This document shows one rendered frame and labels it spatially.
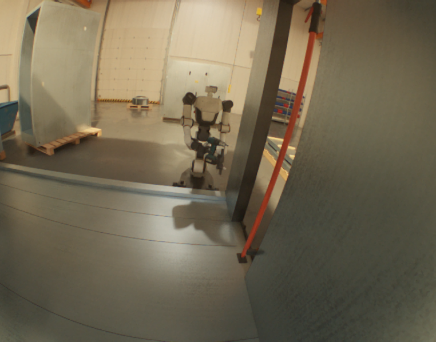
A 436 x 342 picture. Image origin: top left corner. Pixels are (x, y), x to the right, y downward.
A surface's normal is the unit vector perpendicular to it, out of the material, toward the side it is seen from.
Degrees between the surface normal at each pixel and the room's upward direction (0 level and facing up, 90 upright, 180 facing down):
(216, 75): 90
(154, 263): 0
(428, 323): 90
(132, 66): 90
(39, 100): 90
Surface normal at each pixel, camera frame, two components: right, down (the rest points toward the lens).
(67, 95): 0.95, 0.26
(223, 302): 0.17, -0.89
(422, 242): -0.98, -0.11
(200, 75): 0.11, 0.44
